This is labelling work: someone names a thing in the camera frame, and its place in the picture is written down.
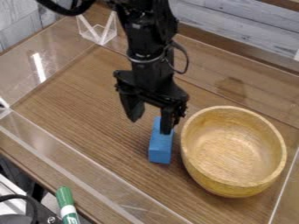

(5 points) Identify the blue rectangular block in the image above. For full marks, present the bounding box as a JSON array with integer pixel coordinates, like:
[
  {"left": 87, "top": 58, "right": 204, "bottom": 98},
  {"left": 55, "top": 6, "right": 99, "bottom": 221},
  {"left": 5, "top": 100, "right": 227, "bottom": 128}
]
[{"left": 148, "top": 116, "right": 174, "bottom": 165}]

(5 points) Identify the green marker pen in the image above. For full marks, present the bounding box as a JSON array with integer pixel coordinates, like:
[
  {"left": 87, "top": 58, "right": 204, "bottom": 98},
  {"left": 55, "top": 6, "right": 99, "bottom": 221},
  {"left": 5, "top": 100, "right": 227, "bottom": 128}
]
[{"left": 55, "top": 186, "right": 80, "bottom": 224}]

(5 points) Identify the brown wooden bowl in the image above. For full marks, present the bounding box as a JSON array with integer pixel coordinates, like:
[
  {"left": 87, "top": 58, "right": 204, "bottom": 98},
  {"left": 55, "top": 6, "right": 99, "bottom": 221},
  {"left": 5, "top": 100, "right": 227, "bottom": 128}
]
[{"left": 182, "top": 106, "right": 287, "bottom": 198}]

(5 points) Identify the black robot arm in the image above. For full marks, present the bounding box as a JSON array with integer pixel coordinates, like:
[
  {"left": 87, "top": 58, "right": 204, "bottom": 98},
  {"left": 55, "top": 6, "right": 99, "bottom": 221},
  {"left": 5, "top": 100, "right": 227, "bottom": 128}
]
[{"left": 111, "top": 0, "right": 190, "bottom": 135}]

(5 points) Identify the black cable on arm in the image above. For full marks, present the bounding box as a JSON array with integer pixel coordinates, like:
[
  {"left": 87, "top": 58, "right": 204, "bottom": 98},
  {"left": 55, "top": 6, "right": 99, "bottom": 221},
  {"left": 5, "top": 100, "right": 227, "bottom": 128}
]
[{"left": 35, "top": 0, "right": 99, "bottom": 17}]

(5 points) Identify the clear acrylic tray wall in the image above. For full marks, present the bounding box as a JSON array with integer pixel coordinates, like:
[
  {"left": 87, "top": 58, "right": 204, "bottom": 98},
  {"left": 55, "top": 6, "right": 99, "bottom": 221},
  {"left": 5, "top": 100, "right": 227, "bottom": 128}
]
[{"left": 0, "top": 98, "right": 192, "bottom": 224}]

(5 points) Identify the black cable at bottom left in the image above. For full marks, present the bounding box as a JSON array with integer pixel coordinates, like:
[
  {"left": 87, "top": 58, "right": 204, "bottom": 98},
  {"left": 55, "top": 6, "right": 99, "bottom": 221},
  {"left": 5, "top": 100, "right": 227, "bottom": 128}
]
[{"left": 0, "top": 194, "right": 40, "bottom": 224}]

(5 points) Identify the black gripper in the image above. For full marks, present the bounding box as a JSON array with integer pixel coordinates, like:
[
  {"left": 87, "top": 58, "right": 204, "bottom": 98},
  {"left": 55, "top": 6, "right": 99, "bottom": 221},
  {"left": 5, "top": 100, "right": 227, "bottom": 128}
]
[{"left": 114, "top": 59, "right": 190, "bottom": 135}]

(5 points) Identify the clear acrylic corner bracket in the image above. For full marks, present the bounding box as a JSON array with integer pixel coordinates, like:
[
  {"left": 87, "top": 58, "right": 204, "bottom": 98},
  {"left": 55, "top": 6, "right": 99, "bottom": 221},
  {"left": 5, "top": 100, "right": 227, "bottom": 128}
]
[{"left": 76, "top": 11, "right": 118, "bottom": 46}]

